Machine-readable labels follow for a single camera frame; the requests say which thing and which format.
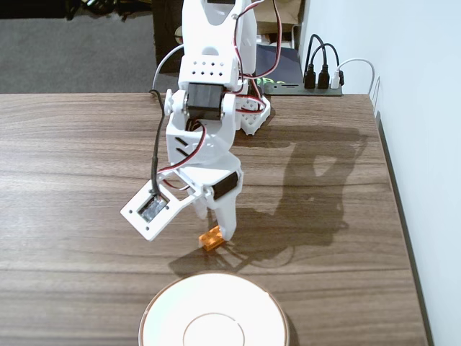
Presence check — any grey metal frame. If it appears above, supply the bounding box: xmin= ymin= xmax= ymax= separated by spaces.
xmin=290 ymin=23 xmax=304 ymax=50

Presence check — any white plate with brown rings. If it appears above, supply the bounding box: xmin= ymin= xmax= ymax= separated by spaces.
xmin=139 ymin=272 xmax=291 ymax=346

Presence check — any white and black camera cable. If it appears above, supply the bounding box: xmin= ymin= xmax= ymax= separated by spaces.
xmin=149 ymin=45 xmax=185 ymax=203

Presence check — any orange lego block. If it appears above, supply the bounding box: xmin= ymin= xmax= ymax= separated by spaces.
xmin=197 ymin=226 xmax=225 ymax=252

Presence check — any red white black servo wire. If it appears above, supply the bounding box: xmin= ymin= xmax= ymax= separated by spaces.
xmin=248 ymin=0 xmax=285 ymax=111
xmin=158 ymin=120 xmax=209 ymax=192
xmin=232 ymin=0 xmax=267 ymax=79

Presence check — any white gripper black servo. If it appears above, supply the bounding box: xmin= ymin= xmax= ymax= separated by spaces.
xmin=160 ymin=151 xmax=245 ymax=243

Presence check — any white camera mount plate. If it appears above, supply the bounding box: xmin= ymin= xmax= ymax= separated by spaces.
xmin=120 ymin=178 xmax=205 ymax=242

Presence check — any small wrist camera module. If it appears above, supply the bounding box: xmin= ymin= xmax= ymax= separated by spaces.
xmin=138 ymin=195 xmax=170 ymax=221

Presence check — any dark navy box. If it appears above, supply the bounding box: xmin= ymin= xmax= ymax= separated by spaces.
xmin=256 ymin=45 xmax=303 ymax=87

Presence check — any black usb hub bar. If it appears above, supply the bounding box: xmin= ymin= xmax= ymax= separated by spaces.
xmin=264 ymin=81 xmax=343 ymax=97

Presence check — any white usb cable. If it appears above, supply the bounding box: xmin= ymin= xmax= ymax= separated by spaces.
xmin=331 ymin=57 xmax=377 ymax=98

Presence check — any black usb cable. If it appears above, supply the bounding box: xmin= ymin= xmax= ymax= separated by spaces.
xmin=303 ymin=33 xmax=328 ymax=90
xmin=310 ymin=42 xmax=340 ymax=90

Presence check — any black furniture base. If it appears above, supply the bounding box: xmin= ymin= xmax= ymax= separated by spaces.
xmin=0 ymin=0 xmax=152 ymax=21

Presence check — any black furniture panel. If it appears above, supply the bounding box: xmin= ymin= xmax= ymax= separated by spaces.
xmin=151 ymin=0 xmax=185 ymax=95

